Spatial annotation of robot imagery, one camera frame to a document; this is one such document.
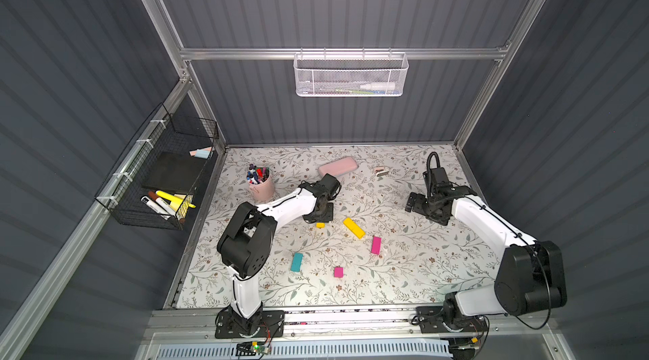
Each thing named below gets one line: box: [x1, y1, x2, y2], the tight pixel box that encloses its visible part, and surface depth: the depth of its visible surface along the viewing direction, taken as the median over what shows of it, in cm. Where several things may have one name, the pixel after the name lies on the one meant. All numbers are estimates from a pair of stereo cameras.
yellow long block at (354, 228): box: [343, 217, 366, 240], surface depth 95 cm
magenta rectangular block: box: [370, 235, 383, 256], surface depth 91 cm
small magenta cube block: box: [333, 266, 344, 279], surface depth 84 cm
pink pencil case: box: [317, 157, 359, 176], surface depth 114 cm
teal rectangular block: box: [289, 251, 304, 273], surface depth 88 cm
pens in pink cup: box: [245, 163, 270, 185], surface depth 96 cm
